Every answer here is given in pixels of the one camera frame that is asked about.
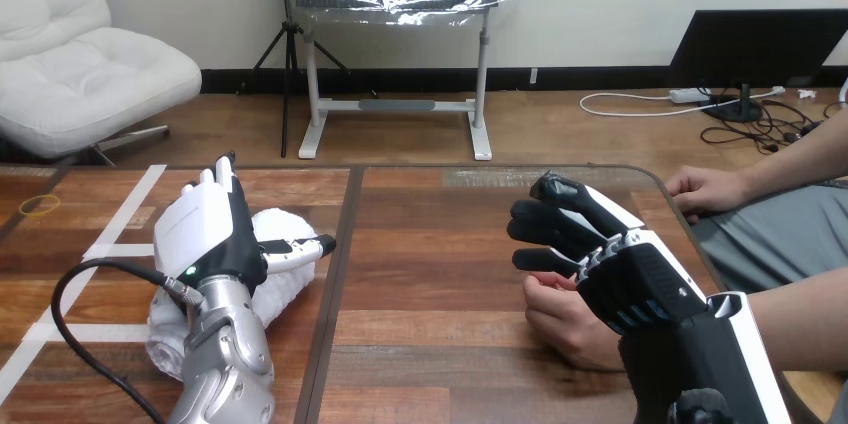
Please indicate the dark screen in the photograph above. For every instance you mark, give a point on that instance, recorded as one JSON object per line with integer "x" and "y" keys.
{"x": 755, "y": 43}

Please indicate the white desk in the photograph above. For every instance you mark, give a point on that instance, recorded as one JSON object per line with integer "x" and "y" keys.
{"x": 397, "y": 105}

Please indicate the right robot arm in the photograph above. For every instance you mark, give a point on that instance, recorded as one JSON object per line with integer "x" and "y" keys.
{"x": 702, "y": 368}

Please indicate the white towel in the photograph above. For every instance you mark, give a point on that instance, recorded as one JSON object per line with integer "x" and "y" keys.
{"x": 285, "y": 229}

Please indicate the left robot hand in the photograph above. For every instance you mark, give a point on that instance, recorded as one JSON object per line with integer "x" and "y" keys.
{"x": 199, "y": 229}

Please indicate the white power strip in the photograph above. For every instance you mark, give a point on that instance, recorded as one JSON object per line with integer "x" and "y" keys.
{"x": 689, "y": 96}

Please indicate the person's forearm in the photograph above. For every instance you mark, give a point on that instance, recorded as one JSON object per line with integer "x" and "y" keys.
{"x": 805, "y": 325}
{"x": 802, "y": 149}

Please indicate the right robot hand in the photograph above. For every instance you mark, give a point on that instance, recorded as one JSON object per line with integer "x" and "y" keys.
{"x": 636, "y": 282}

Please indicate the white cushioned chair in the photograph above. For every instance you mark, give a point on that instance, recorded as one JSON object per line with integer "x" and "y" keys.
{"x": 73, "y": 70}

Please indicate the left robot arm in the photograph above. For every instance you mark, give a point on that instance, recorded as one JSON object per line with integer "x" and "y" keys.
{"x": 228, "y": 355}

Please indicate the black tripod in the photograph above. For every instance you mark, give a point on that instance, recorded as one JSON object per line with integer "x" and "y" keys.
{"x": 289, "y": 76}

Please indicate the person's body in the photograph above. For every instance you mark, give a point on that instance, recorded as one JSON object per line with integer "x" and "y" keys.
{"x": 775, "y": 239}

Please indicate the person's hand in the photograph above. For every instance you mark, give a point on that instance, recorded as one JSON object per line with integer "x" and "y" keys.
{"x": 563, "y": 322}
{"x": 705, "y": 190}

